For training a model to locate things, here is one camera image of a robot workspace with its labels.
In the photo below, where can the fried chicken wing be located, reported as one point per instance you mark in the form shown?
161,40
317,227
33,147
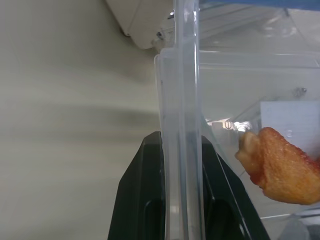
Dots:
280,167

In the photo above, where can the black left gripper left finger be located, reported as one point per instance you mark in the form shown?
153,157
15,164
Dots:
136,190

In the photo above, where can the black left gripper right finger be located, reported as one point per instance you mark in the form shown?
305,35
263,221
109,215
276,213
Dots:
225,200

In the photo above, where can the clear plastic food container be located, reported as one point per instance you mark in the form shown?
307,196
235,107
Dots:
225,82

